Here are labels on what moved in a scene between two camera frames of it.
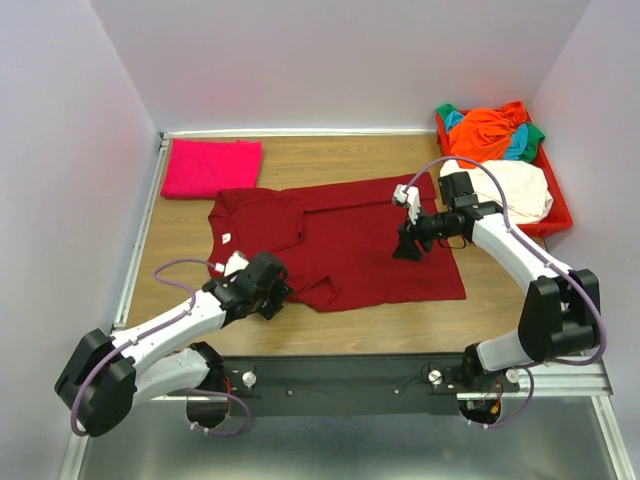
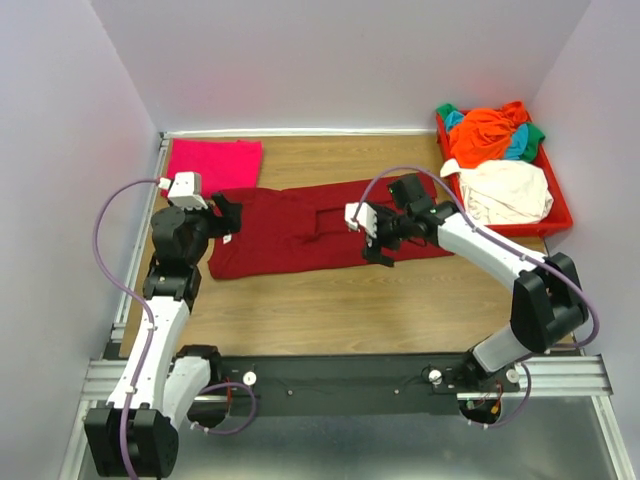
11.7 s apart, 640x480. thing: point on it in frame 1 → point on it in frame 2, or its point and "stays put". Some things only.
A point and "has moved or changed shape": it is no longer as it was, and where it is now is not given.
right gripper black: (406, 249) → (373, 254)
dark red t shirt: (334, 241) has moved or changed shape
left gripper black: (280, 291) → (230, 222)
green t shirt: (535, 134) stays put
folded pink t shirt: (200, 168) stays put
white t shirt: (524, 186) stays put
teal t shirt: (518, 138) stays put
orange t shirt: (483, 134) stays put
